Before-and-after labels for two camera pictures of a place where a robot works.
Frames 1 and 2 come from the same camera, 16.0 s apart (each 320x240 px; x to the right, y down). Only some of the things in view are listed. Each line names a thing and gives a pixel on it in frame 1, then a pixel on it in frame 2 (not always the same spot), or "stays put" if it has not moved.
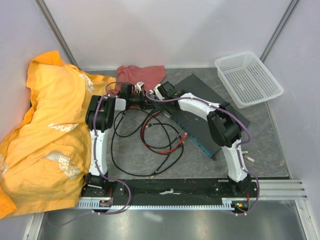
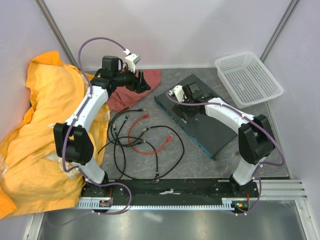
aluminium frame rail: x=280 y=190 stays put
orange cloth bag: x=45 y=155 stays put
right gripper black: x=162 y=106 → x=181 y=108
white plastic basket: x=246 y=80 stays put
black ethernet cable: x=155 y=123 → x=114 y=141
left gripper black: x=142 y=100 → x=137 y=85
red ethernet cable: x=167 y=151 → x=145 y=116
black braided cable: x=136 y=174 → x=145 y=129
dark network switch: x=196 y=124 stays put
